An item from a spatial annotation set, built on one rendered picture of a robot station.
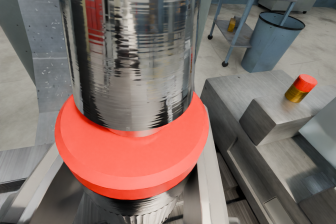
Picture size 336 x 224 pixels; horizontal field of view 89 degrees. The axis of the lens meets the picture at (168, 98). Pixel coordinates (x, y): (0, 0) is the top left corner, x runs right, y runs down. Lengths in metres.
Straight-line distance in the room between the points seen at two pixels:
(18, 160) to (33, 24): 0.24
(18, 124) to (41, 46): 1.41
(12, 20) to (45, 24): 0.09
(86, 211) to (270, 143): 0.21
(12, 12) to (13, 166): 0.30
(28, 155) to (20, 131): 1.44
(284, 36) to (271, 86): 1.95
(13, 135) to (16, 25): 1.32
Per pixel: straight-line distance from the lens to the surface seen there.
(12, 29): 0.49
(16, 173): 0.28
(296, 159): 0.23
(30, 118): 1.78
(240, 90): 0.26
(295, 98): 0.21
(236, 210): 0.25
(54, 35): 0.40
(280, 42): 2.26
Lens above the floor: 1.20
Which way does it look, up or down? 44 degrees down
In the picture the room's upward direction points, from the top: 8 degrees clockwise
